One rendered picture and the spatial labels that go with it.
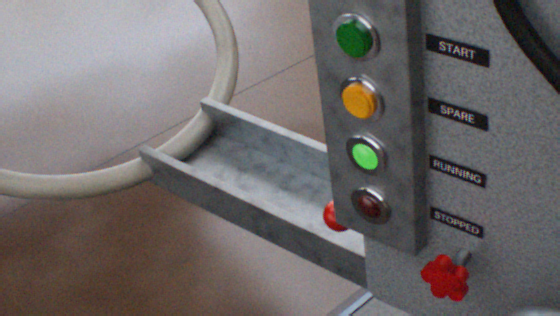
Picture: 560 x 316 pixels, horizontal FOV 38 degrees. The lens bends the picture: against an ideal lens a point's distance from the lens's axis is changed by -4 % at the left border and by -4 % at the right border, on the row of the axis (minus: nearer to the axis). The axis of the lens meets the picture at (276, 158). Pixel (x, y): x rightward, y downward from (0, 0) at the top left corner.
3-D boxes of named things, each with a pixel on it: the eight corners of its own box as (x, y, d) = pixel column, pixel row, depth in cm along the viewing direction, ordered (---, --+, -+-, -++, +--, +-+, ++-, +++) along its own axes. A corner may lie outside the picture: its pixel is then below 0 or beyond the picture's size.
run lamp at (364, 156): (386, 167, 62) (384, 141, 60) (376, 177, 61) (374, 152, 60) (359, 157, 63) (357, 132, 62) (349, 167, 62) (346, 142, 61)
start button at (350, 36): (376, 55, 55) (373, 22, 54) (367, 63, 55) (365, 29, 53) (344, 46, 57) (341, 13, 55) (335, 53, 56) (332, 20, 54)
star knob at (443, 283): (486, 274, 64) (489, 240, 61) (460, 310, 61) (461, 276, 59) (446, 257, 66) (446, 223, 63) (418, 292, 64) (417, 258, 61)
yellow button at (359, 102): (381, 116, 58) (378, 86, 57) (372, 124, 58) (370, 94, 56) (350, 106, 60) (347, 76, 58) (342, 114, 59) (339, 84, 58)
